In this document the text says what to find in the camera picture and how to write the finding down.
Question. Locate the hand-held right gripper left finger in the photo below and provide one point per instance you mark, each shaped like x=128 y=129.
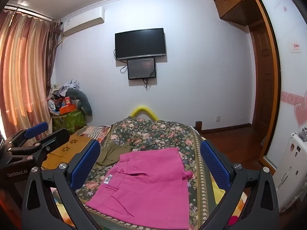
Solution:
x=85 y=165

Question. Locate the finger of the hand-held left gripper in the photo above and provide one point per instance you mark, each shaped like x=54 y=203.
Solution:
x=36 y=129
x=51 y=140

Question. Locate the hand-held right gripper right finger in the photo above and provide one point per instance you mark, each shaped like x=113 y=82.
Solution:
x=214 y=165

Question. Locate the pink pants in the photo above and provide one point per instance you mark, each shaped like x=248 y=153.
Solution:
x=148 y=184

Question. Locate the olive green pants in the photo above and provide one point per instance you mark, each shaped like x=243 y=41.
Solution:
x=110 y=154

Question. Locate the wooden bed footboard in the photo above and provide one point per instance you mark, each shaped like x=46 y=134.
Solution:
x=79 y=140

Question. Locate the orange box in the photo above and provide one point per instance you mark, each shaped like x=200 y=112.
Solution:
x=68 y=109

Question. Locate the striped bed sheet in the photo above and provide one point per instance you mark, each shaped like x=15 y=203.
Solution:
x=96 y=130

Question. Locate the red box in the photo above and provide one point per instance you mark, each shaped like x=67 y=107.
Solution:
x=67 y=101

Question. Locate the pile of clothes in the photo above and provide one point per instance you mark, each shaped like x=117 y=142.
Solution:
x=69 y=86

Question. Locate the pink striped curtain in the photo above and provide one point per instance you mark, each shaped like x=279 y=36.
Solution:
x=21 y=71

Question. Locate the dark floral blanket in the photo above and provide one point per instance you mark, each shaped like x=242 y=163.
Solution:
x=156 y=134

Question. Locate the brown curtain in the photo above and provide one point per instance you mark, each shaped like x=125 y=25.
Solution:
x=53 y=52

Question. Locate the white suitcase with stickers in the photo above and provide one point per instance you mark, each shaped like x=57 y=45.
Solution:
x=292 y=172

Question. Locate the grey cloth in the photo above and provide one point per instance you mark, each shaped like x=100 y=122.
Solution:
x=303 y=134

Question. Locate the brown wooden door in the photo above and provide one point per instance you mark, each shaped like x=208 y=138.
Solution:
x=262 y=76

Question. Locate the pink heart decal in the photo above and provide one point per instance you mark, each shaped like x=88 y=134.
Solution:
x=301 y=112

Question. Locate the small black monitor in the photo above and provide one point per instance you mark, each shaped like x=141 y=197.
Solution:
x=141 y=68

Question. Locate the white sliding wardrobe door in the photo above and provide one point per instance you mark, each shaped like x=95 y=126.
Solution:
x=287 y=76

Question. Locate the white air conditioner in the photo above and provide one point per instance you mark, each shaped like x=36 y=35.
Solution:
x=84 y=20

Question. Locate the red white sticker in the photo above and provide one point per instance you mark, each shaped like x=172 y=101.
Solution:
x=296 y=47

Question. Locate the wooden overhead cabinet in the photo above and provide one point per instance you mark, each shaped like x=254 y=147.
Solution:
x=230 y=0

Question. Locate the wooden bed post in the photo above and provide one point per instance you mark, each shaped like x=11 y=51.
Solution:
x=199 y=127

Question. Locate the yellow curved bed rail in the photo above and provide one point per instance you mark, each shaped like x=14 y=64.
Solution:
x=141 y=109

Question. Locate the black wall television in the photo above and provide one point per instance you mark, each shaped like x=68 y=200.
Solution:
x=140 y=43

